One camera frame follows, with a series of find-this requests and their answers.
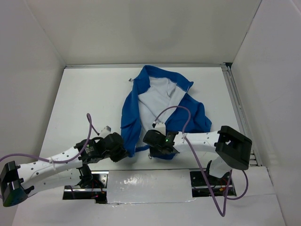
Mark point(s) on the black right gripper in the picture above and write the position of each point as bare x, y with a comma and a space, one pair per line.
153, 150

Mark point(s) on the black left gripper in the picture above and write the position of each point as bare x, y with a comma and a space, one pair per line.
122, 153

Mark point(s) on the blue jacket with white lining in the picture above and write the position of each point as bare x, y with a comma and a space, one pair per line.
162, 96

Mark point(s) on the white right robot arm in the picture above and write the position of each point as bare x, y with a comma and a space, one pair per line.
231, 148

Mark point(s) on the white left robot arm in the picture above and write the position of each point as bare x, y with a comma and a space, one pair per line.
69, 168

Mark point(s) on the white taped cover panel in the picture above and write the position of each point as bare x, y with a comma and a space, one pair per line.
149, 186

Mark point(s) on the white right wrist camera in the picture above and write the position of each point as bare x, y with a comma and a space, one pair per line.
160, 127

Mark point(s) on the aluminium right side rail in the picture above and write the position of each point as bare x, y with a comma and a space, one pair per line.
255, 159

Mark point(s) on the aluminium table edge rail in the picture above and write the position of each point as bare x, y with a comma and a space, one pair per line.
98, 65

